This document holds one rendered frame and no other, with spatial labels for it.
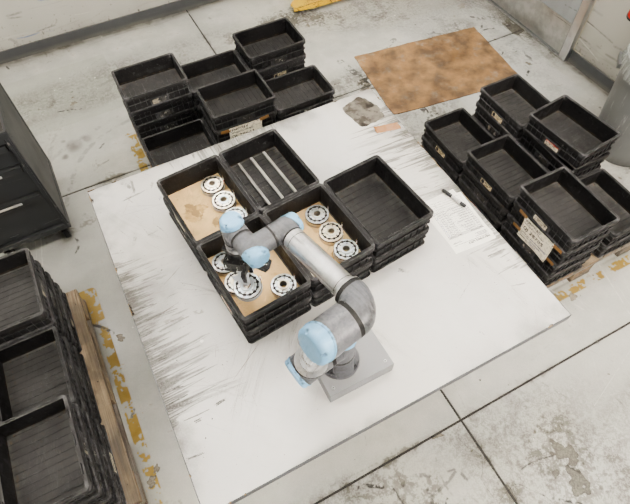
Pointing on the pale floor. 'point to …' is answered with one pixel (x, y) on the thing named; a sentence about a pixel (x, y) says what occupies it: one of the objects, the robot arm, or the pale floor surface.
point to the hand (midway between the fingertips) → (250, 278)
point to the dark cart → (13, 175)
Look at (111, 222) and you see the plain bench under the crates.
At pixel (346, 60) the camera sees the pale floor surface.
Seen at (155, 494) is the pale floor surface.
